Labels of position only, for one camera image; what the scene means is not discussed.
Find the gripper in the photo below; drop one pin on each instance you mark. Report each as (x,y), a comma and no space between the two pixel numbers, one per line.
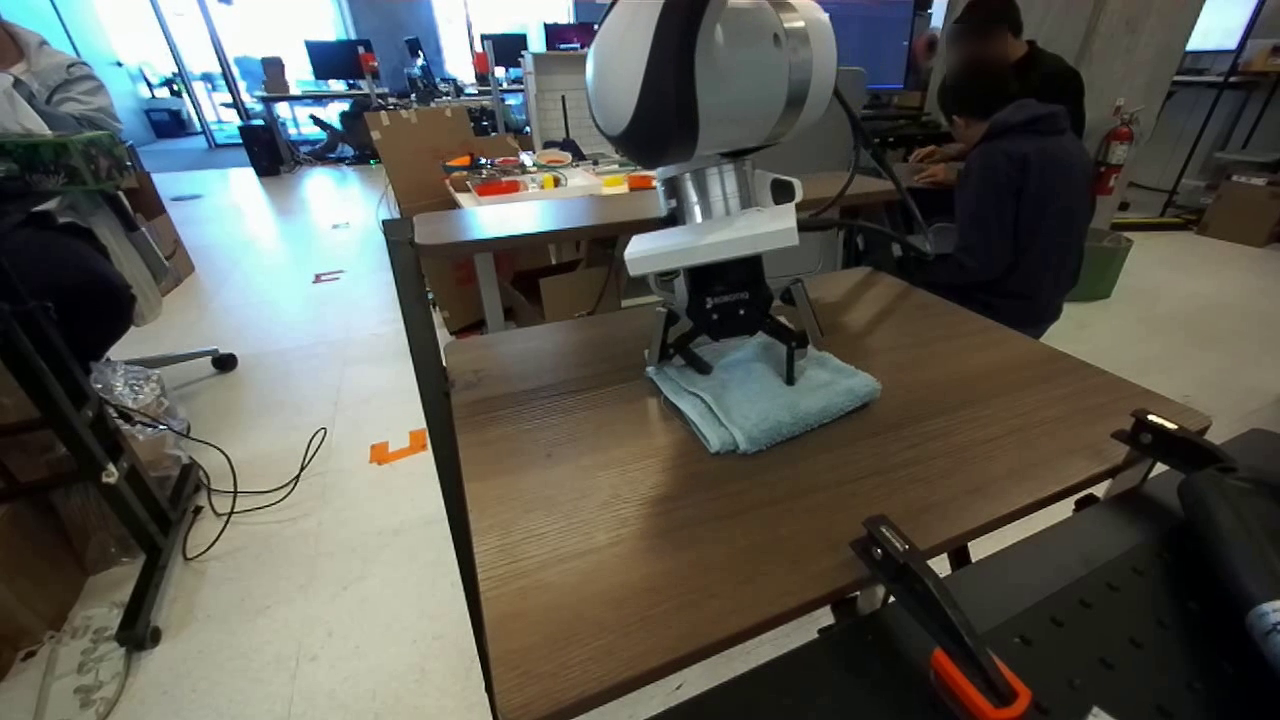
(727,300)

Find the light blue cloth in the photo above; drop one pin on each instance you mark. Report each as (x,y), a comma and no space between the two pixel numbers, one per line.
(760,405)

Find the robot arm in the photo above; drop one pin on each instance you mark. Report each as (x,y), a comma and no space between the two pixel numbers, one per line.
(720,70)

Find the open cardboard box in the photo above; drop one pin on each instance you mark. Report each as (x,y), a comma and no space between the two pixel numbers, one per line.
(570,292)

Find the brown table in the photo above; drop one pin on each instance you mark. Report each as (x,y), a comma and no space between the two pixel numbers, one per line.
(540,222)

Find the white bowl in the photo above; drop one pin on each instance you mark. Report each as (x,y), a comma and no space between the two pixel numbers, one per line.
(553,158)

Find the white tray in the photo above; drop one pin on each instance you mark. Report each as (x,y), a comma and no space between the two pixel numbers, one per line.
(520,187)

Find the red container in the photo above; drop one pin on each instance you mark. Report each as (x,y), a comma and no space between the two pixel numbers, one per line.
(497,187)

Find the person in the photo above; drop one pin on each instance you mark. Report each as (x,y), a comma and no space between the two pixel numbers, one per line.
(60,250)
(1010,210)
(1040,60)

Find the black clamp with orange grip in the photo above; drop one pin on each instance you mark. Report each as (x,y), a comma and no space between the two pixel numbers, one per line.
(935,610)

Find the large screen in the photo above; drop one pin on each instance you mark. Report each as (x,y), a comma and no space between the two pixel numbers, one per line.
(870,40)

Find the monitor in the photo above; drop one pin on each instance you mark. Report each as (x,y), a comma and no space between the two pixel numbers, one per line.
(338,58)
(504,48)
(568,35)

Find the green bin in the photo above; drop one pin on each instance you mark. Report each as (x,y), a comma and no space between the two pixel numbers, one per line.
(1100,265)

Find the tall cardboard sheet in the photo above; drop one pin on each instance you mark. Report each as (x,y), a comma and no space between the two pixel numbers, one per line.
(415,150)

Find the red fire extinguisher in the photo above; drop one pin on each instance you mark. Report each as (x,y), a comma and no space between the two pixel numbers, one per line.
(1110,155)

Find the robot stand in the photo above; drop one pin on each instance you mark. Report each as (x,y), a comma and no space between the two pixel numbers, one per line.
(1090,620)

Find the black computer tower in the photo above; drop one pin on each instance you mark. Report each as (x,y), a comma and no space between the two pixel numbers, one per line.
(260,148)

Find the black tube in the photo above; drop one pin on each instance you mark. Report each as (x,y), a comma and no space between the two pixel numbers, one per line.
(1235,540)

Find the office chair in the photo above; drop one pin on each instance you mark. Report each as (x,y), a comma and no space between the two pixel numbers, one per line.
(190,357)

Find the clear plastic bag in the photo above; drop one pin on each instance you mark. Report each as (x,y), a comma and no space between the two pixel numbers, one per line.
(135,395)

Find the black metal rack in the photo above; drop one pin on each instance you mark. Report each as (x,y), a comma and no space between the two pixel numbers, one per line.
(90,450)

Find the green patterned box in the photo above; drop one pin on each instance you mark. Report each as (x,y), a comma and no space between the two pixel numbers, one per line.
(60,160)

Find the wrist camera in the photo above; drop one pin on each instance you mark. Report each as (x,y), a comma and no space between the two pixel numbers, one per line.
(710,242)

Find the wall screen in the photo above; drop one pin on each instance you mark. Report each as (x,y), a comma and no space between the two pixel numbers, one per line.
(1222,24)

